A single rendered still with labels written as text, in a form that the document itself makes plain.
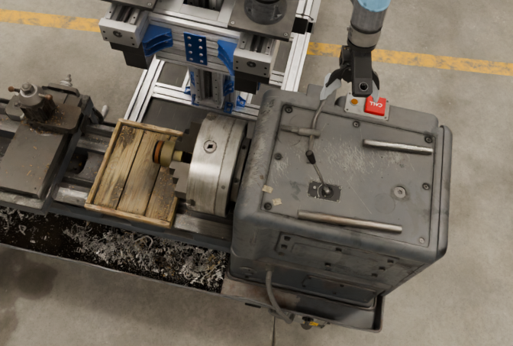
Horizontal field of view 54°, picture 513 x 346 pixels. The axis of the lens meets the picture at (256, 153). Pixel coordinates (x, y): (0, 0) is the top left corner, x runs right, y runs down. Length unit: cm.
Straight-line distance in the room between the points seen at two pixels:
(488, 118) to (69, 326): 259
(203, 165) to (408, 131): 62
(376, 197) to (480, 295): 153
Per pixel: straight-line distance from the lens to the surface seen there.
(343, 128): 153
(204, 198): 152
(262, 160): 145
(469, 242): 296
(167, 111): 275
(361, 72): 125
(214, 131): 151
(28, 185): 183
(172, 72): 289
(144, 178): 184
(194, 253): 203
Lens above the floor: 255
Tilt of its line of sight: 63 degrees down
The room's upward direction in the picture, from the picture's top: 7 degrees clockwise
